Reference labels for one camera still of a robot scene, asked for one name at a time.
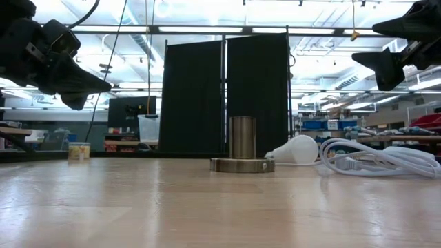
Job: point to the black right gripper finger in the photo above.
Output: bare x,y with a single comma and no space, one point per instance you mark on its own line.
387,69
417,24

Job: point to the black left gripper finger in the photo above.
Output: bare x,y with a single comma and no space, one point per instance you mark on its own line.
76,79
75,100

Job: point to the white lightbulb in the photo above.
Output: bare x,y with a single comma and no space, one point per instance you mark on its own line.
299,149

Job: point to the brushed metal lamp socket base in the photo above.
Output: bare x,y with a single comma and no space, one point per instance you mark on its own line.
243,144

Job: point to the black computer monitor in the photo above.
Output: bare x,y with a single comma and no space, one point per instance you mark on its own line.
120,110

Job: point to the yellow candle glass jar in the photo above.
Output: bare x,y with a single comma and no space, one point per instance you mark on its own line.
79,151

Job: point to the black overhead beam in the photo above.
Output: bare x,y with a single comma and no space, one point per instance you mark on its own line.
339,31

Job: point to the red storage bin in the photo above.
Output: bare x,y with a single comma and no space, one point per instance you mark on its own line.
429,121

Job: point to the blue storage bin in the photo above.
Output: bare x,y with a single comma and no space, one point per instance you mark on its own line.
313,124
348,124

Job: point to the wooden side table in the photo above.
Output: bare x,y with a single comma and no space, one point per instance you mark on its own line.
13,131

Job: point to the clear plastic storage bin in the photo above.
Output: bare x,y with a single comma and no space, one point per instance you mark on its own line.
149,129

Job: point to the black room divider panel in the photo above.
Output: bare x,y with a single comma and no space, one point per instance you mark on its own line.
258,86
193,103

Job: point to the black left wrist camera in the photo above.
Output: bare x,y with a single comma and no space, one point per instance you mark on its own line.
62,41

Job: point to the black aluminium table frame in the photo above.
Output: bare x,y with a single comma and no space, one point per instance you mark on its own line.
138,154

